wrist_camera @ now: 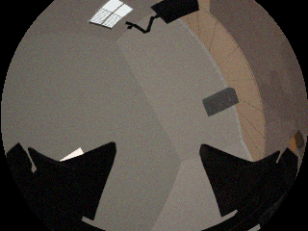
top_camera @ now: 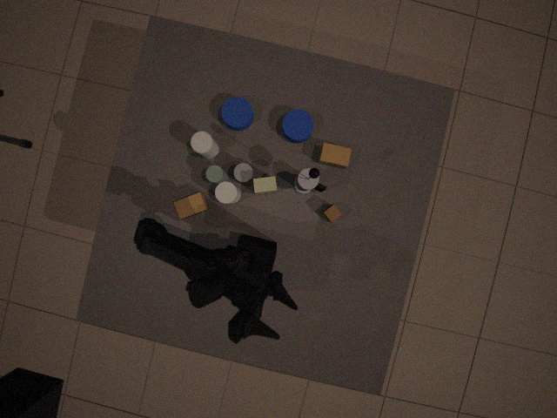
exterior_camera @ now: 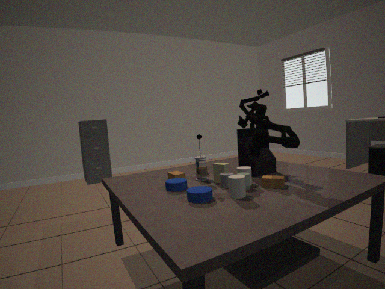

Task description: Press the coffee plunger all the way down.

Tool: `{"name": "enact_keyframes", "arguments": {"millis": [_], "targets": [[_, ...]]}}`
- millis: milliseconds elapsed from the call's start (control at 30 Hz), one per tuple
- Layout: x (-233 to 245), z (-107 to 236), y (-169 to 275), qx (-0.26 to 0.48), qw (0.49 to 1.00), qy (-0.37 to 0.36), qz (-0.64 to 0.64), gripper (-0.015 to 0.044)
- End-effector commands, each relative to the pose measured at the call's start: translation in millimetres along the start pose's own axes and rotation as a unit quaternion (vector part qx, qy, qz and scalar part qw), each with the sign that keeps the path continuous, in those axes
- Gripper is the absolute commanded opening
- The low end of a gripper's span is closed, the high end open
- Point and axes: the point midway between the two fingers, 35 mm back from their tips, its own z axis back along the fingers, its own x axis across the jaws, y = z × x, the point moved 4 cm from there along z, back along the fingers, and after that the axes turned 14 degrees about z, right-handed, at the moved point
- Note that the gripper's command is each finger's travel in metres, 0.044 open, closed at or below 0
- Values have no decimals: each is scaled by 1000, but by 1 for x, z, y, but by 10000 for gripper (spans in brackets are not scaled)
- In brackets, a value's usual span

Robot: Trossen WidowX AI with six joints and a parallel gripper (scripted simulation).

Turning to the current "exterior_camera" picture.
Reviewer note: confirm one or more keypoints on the blue cylinder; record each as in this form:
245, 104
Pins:
199, 194
176, 184

